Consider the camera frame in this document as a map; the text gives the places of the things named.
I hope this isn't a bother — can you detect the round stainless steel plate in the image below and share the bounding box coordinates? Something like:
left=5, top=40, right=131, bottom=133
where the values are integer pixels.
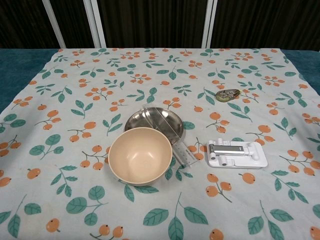
left=124, top=107, right=185, bottom=145

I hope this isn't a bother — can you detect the white folding phone stand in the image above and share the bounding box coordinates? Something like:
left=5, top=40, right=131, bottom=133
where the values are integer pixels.
left=206, top=137, right=269, bottom=169

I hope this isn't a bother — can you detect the beige plastic bowl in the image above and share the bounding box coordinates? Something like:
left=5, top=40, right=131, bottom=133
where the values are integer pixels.
left=107, top=126, right=173, bottom=187

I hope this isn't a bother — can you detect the clear plastic ruler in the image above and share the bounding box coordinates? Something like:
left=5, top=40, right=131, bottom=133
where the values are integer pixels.
left=142, top=104, right=199, bottom=168

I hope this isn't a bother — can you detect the white metal frame post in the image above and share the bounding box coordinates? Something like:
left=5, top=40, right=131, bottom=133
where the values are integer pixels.
left=82, top=0, right=108, bottom=49
left=200, top=0, right=219, bottom=49
left=41, top=0, right=67, bottom=49

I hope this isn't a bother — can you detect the fruit and leaf print tablecloth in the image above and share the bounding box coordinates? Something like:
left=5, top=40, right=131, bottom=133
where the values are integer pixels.
left=0, top=47, right=320, bottom=240

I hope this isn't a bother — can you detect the teal table cover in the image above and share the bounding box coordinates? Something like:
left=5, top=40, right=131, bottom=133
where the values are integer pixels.
left=0, top=47, right=60, bottom=115

